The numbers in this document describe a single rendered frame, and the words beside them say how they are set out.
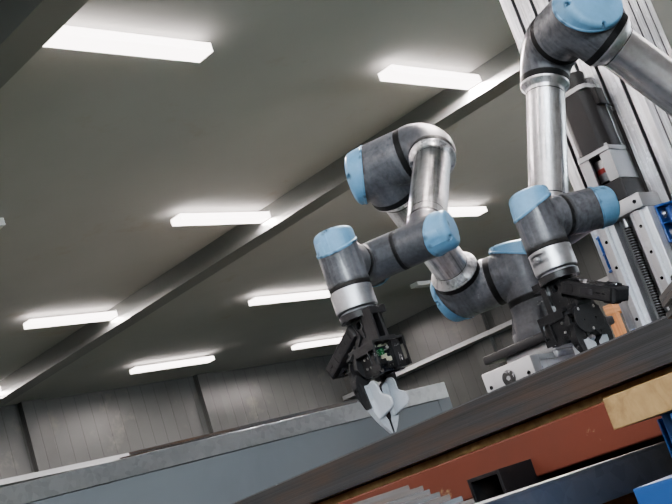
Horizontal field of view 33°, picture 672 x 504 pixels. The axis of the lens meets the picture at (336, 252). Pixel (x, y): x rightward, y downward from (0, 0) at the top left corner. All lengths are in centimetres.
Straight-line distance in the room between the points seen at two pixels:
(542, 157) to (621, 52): 24
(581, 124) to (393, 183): 48
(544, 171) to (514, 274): 48
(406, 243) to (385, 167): 37
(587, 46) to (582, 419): 113
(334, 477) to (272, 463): 110
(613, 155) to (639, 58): 42
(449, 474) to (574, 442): 19
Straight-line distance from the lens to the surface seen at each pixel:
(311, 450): 266
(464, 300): 263
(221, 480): 252
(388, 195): 241
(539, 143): 220
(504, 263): 261
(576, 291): 194
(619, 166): 259
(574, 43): 220
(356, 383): 195
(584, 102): 263
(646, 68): 222
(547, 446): 122
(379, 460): 142
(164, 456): 247
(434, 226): 201
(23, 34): 527
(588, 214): 202
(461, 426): 130
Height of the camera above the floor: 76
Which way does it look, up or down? 14 degrees up
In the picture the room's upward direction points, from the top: 19 degrees counter-clockwise
